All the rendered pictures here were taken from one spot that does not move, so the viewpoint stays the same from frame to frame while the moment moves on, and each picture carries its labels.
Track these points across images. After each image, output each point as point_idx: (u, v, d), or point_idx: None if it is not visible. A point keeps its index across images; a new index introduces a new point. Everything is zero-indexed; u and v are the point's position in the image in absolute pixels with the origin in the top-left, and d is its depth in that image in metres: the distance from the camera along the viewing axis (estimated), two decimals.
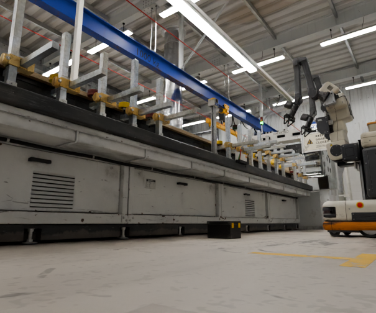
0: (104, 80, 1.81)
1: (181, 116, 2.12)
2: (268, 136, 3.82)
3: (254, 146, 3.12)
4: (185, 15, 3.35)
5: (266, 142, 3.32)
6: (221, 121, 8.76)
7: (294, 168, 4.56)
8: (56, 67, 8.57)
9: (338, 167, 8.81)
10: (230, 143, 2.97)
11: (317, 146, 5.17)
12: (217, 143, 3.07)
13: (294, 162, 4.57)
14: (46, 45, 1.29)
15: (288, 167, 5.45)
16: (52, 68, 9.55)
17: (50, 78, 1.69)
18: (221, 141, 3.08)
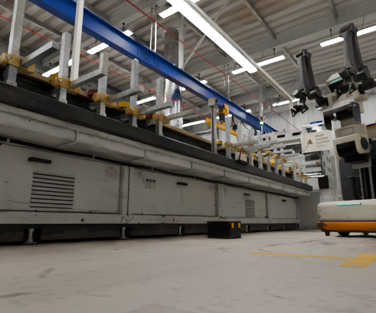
0: (104, 80, 1.81)
1: (181, 116, 2.12)
2: (268, 136, 3.82)
3: (254, 146, 3.12)
4: (185, 15, 3.35)
5: (266, 142, 3.32)
6: (221, 121, 8.76)
7: (294, 168, 4.56)
8: (56, 67, 8.57)
9: (338, 167, 8.81)
10: (230, 143, 2.97)
11: (317, 146, 5.17)
12: (217, 143, 3.07)
13: (294, 162, 4.57)
14: (46, 45, 1.29)
15: (288, 167, 5.45)
16: (52, 68, 9.55)
17: (50, 78, 1.69)
18: (221, 141, 3.08)
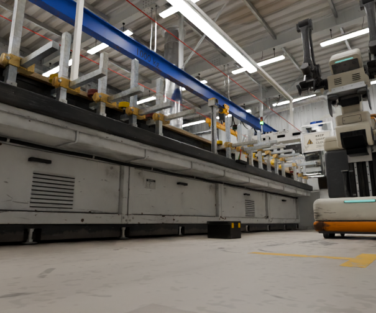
0: (104, 80, 1.81)
1: (181, 116, 2.12)
2: (268, 136, 3.82)
3: (254, 146, 3.12)
4: (185, 15, 3.35)
5: (266, 142, 3.32)
6: (221, 121, 8.76)
7: (294, 168, 4.56)
8: (56, 67, 8.57)
9: None
10: (230, 143, 2.97)
11: (317, 146, 5.17)
12: (217, 143, 3.07)
13: (294, 162, 4.57)
14: (46, 45, 1.29)
15: (288, 167, 5.45)
16: (52, 68, 9.55)
17: (50, 78, 1.69)
18: (221, 141, 3.08)
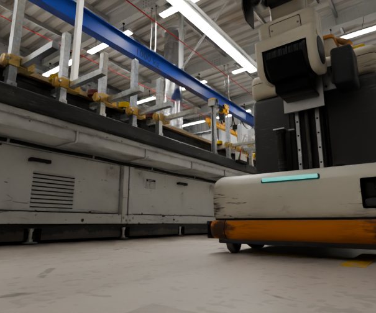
0: (104, 80, 1.81)
1: (181, 116, 2.12)
2: None
3: (254, 146, 3.12)
4: (185, 15, 3.35)
5: None
6: (221, 121, 8.76)
7: None
8: (56, 67, 8.57)
9: None
10: (230, 143, 2.97)
11: None
12: (217, 143, 3.07)
13: None
14: (46, 45, 1.29)
15: None
16: (52, 68, 9.55)
17: (50, 78, 1.69)
18: (221, 141, 3.08)
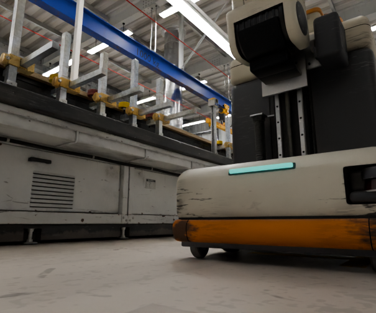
0: (104, 80, 1.81)
1: (181, 116, 2.12)
2: None
3: None
4: (185, 15, 3.35)
5: None
6: (221, 121, 8.76)
7: None
8: (56, 67, 8.57)
9: None
10: (230, 143, 2.97)
11: None
12: (217, 143, 3.07)
13: None
14: (46, 45, 1.29)
15: None
16: (52, 68, 9.55)
17: (50, 78, 1.69)
18: (221, 141, 3.08)
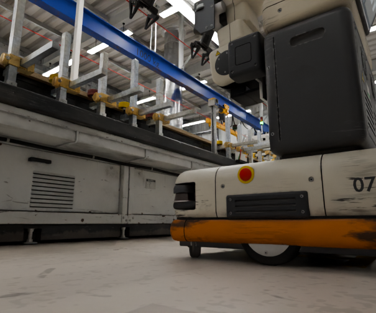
0: (104, 80, 1.81)
1: (181, 116, 2.12)
2: (268, 136, 3.82)
3: (254, 146, 3.12)
4: (185, 15, 3.35)
5: (266, 142, 3.32)
6: (221, 121, 8.76)
7: None
8: (56, 67, 8.57)
9: None
10: (230, 143, 2.97)
11: None
12: (217, 143, 3.07)
13: None
14: (46, 45, 1.29)
15: None
16: (52, 68, 9.55)
17: (50, 78, 1.69)
18: (221, 141, 3.08)
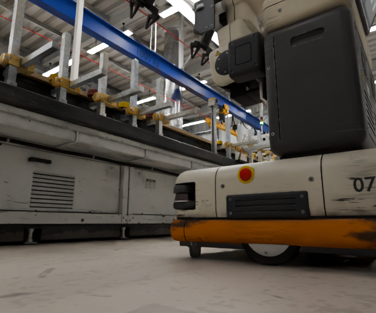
0: (104, 80, 1.81)
1: (181, 116, 2.12)
2: (268, 136, 3.82)
3: (254, 146, 3.12)
4: (185, 15, 3.35)
5: (266, 142, 3.32)
6: (221, 121, 8.76)
7: None
8: (56, 67, 8.57)
9: None
10: (230, 143, 2.97)
11: None
12: (217, 143, 3.07)
13: None
14: (46, 45, 1.29)
15: None
16: (52, 68, 9.55)
17: (50, 78, 1.69)
18: (221, 141, 3.08)
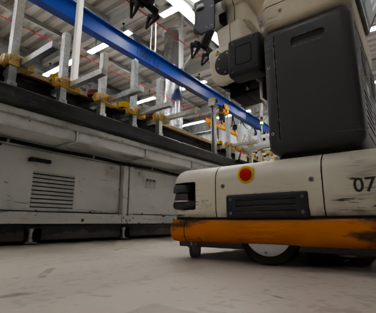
0: (104, 80, 1.81)
1: (181, 116, 2.12)
2: (268, 136, 3.82)
3: (254, 146, 3.12)
4: (185, 15, 3.35)
5: (266, 142, 3.32)
6: (221, 121, 8.76)
7: None
8: (56, 67, 8.57)
9: None
10: (230, 143, 2.97)
11: None
12: (217, 143, 3.07)
13: None
14: (46, 45, 1.29)
15: None
16: (52, 68, 9.55)
17: (50, 78, 1.69)
18: (221, 141, 3.08)
